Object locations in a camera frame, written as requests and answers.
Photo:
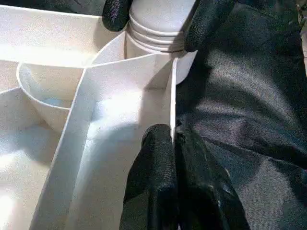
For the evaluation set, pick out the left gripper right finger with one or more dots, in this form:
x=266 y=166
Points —
x=204 y=198

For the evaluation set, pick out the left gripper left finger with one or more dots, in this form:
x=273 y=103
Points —
x=153 y=182

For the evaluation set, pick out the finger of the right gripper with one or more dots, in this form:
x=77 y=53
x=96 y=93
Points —
x=206 y=24
x=116 y=14

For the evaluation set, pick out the white plastic table leg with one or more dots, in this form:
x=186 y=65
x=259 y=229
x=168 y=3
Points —
x=158 y=19

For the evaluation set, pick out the white plastic table top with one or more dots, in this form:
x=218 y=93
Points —
x=108 y=83

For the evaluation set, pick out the black table mat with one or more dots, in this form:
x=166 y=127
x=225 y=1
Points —
x=251 y=95

